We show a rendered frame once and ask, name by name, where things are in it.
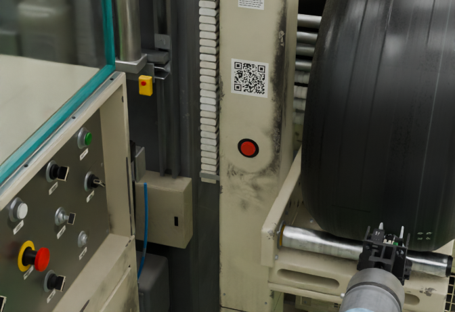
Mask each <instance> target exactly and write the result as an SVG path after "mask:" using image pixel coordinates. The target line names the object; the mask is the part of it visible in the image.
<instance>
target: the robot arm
mask: <svg viewBox="0 0 455 312"><path fill-rule="evenodd" d="M403 232H404V227H403V226H402V230H401V233H400V236H399V237H397V236H396V235H392V234H386V235H385V230H384V229H383V223H381V224H380V226H379V229H377V228H374V231H373V233H372V234H370V235H369V233H370V226H368V229H367V232H366V235H365V238H364V243H363V249H362V253H360V255H359V261H358V264H357V270H358V272H357V273H356V274H355V275H353V276H352V278H351V279H350V281H349V283H348V285H347V289H346V293H341V295H340V298H341V299H343V301H342V303H341V307H340V309H339V312H402V309H403V305H404V299H405V293H404V288H403V286H404V282H405V280H409V279H410V274H411V272H412V261H410V260H409V259H408V258H407V257H406V255H407V251H408V246H409V241H410V233H409V234H408V238H407V241H406V247H405V246H404V244H403V243H404V239H403V238H402V237H403Z"/></svg>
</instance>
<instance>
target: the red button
mask: <svg viewBox="0 0 455 312"><path fill-rule="evenodd" d="M241 151H242V153H243V154H245V155H248V156H250V155H252V154H254V152H255V146H254V144H253V143H251V142H249V141H246V142H244V143H243V144H242V145H241Z"/></svg>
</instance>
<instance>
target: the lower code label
mask: <svg viewBox="0 0 455 312"><path fill-rule="evenodd" d="M268 67H269V64H268V63H263V62H254V61H248V60H239V59H234V58H232V73H231V93H238V94H243V95H252V96H257V97H266V98H267V88H268Z"/></svg>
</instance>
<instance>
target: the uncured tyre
mask: <svg viewBox="0 0 455 312"><path fill-rule="evenodd" d="M301 190H302V197H303V203H304V205H305V207H306V209H307V210H308V212H309V213H310V215H311V216H312V217H313V218H314V219H315V221H316V222H317V224H318V225H319V226H320V227H321V229H323V230H324V231H327V232H329V233H331V234H333V235H335V236H338V237H342V238H349V239H353V240H359V241H364V238H365V235H366V232H367V229H368V226H370V233H369V235H370V234H372V233H373V231H374V228H377V229H379V226H380V224H381V223H383V229H384V230H385V235H386V234H392V235H396V236H397V237H399V236H400V233H401V230H402V226H403V227H404V232H403V237H402V238H403V239H404V243H403V244H404V246H405V247H406V241H407V238H408V234H409V233H410V241H409V246H408V250H414V251H418V252H423V251H432V250H437V249H439V248H441V247H442V246H444V245H445V244H447V243H448V242H451V241H452V240H454V239H455V0H326V3H325V6H324V11H323V14H322V19H321V22H320V27H319V30H318V35H317V39H316V46H315V49H314V53H313V59H312V63H311V70H310V75H309V82H308V88H307V97H306V102H305V115H304V122H303V138H302V148H301ZM332 205H336V206H344V207H347V208H354V209H359V210H366V211H370V213H367V212H362V211H358V210H351V209H347V208H340V207H335V206H332ZM416 230H418V231H434V234H433V240H426V241H418V240H415V239H416Z"/></svg>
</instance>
